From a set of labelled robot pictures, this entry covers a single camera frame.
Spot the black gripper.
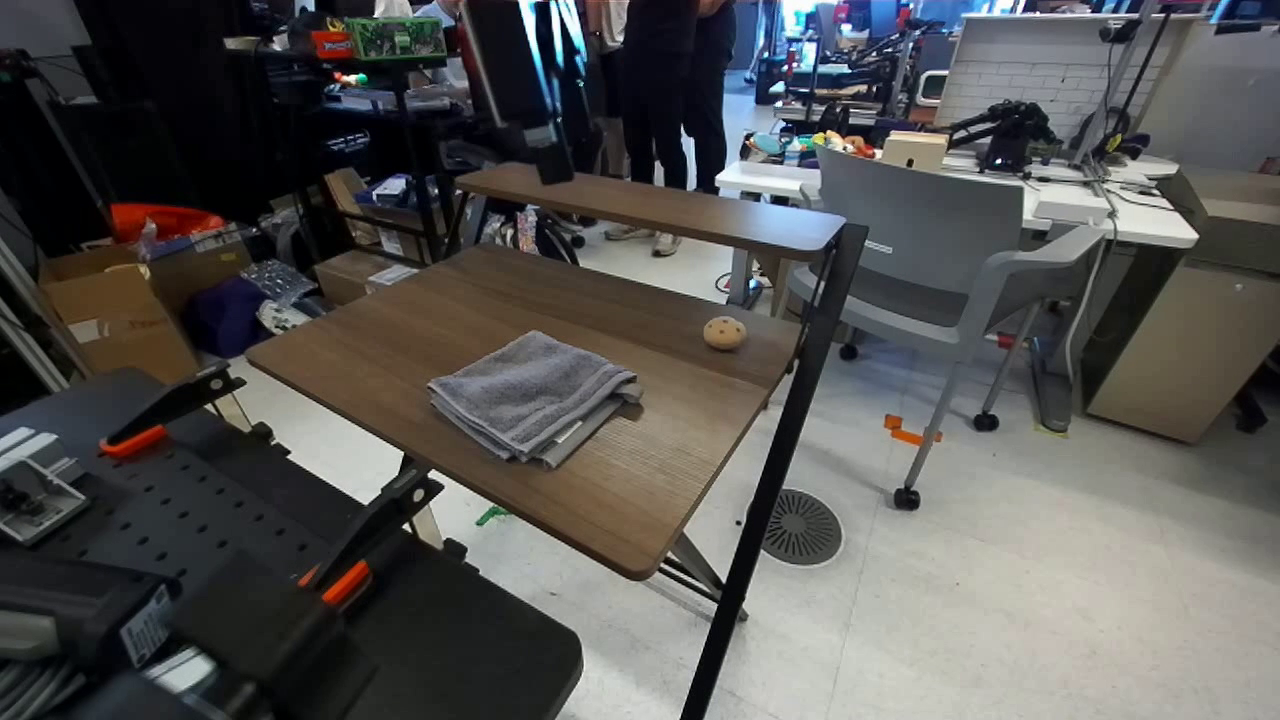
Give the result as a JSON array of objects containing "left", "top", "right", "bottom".
[{"left": 460, "top": 0, "right": 582, "bottom": 187}]

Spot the grey cloth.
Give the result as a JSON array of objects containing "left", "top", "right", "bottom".
[{"left": 423, "top": 328, "right": 645, "bottom": 471}]

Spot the small brown round object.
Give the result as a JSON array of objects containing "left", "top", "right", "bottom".
[{"left": 701, "top": 312, "right": 754, "bottom": 356}]

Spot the white office desk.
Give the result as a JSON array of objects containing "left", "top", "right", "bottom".
[{"left": 714, "top": 150, "right": 1204, "bottom": 255}]

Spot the person in purple shirt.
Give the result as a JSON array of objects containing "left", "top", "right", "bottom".
[{"left": 563, "top": 0, "right": 631, "bottom": 179}]

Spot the green circuit board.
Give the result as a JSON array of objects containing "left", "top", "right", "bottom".
[{"left": 348, "top": 13, "right": 453, "bottom": 70}]

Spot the black metal rack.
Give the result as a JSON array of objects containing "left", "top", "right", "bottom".
[{"left": 313, "top": 56, "right": 463, "bottom": 266}]

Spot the person in black clothes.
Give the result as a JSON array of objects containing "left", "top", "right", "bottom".
[{"left": 619, "top": 0, "right": 742, "bottom": 197}]

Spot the small cardboard box white label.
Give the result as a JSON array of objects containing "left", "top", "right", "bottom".
[{"left": 313, "top": 250, "right": 423, "bottom": 312}]

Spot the patterned white grey item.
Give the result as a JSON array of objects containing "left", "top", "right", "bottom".
[{"left": 236, "top": 255, "right": 322, "bottom": 336}]

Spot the dark blue bag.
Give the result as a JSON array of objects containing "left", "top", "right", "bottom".
[{"left": 178, "top": 271, "right": 274, "bottom": 362}]

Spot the orange red bag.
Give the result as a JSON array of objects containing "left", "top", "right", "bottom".
[{"left": 107, "top": 200, "right": 231, "bottom": 250}]

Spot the small tan box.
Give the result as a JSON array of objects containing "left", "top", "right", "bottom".
[{"left": 878, "top": 127, "right": 953, "bottom": 172}]

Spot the grey office chair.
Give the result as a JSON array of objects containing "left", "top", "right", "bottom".
[{"left": 811, "top": 150, "right": 1114, "bottom": 518}]

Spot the large cardboard box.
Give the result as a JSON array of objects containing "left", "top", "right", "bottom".
[{"left": 35, "top": 235, "right": 257, "bottom": 393}]

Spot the black desktop device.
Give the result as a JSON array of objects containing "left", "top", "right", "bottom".
[{"left": 950, "top": 102, "right": 1064, "bottom": 178}]

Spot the light grey partition panel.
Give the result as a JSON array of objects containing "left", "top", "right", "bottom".
[{"left": 934, "top": 13, "right": 1166, "bottom": 150}]

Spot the round floor drain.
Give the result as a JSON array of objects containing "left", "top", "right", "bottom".
[{"left": 760, "top": 488, "right": 850, "bottom": 567}]

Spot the black perforated workbench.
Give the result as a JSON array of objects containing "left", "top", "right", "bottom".
[{"left": 0, "top": 370, "right": 587, "bottom": 720}]

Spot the black tripod stand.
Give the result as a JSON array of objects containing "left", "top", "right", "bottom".
[{"left": 1073, "top": 0, "right": 1176, "bottom": 172}]

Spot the small printed card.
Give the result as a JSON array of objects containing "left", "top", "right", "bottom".
[{"left": 0, "top": 456, "right": 92, "bottom": 548}]

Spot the black flat case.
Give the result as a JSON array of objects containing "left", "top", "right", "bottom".
[{"left": 0, "top": 539, "right": 178, "bottom": 672}]

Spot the beige cabinet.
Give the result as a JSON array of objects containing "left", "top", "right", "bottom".
[{"left": 1081, "top": 170, "right": 1280, "bottom": 449}]

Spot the black clamp orange handle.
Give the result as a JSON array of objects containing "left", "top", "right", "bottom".
[
  {"left": 95, "top": 365, "right": 254, "bottom": 469},
  {"left": 293, "top": 464, "right": 448, "bottom": 617}
]

